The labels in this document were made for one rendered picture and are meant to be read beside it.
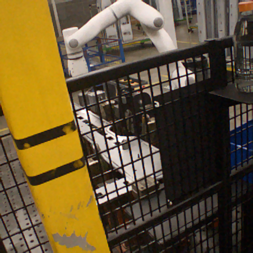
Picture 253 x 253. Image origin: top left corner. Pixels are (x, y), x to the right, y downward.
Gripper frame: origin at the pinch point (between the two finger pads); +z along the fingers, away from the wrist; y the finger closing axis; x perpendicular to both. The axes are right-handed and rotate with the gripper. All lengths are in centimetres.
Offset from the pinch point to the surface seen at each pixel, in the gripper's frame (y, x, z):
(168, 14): -286, -265, -3
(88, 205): 51, 116, -10
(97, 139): 4.8, 18.0, 26.5
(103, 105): -13.9, -7.6, 19.3
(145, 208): 23, 88, 23
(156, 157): -4, 58, 26
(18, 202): 54, -6, 57
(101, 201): 30, 69, 26
